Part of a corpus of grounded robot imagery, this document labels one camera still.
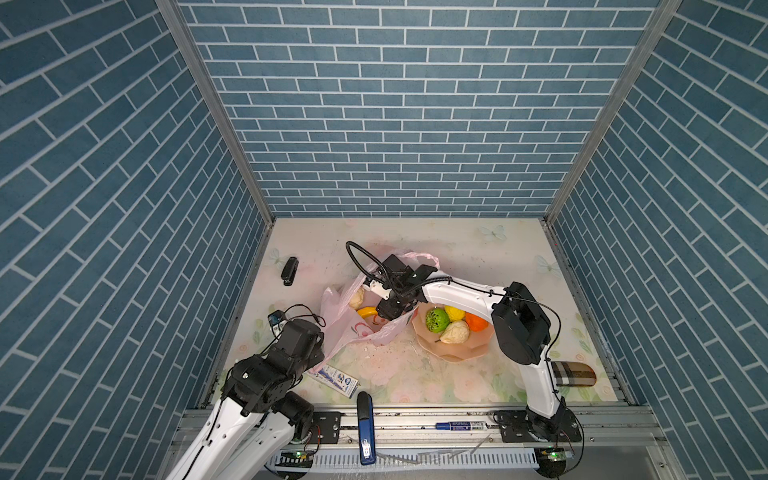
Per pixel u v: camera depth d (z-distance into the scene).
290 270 1.01
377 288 0.82
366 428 0.71
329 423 0.75
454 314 0.89
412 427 0.75
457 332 0.85
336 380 0.80
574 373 0.80
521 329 0.52
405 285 0.70
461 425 0.74
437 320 0.86
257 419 0.46
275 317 0.64
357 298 0.93
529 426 0.67
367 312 0.92
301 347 0.54
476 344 0.84
